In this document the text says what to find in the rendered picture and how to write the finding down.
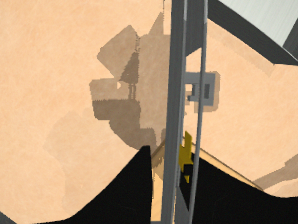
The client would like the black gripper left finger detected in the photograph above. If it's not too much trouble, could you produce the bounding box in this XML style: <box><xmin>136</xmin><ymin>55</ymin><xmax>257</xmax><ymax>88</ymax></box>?
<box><xmin>41</xmin><ymin>145</ymin><xmax>153</xmax><ymax>224</ymax></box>

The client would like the light brown wooden board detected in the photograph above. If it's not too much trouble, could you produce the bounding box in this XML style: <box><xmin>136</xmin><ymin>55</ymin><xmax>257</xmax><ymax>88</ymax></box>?
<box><xmin>150</xmin><ymin>140</ymin><xmax>265</xmax><ymax>221</ymax></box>

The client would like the grey rectangular tray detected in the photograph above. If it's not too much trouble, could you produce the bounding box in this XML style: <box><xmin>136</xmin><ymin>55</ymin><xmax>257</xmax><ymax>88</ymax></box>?
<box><xmin>208</xmin><ymin>0</ymin><xmax>298</xmax><ymax>65</ymax></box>

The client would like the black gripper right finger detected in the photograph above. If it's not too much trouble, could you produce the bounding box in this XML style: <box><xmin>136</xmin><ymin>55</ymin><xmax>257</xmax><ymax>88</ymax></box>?
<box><xmin>180</xmin><ymin>157</ymin><xmax>298</xmax><ymax>224</ymax></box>

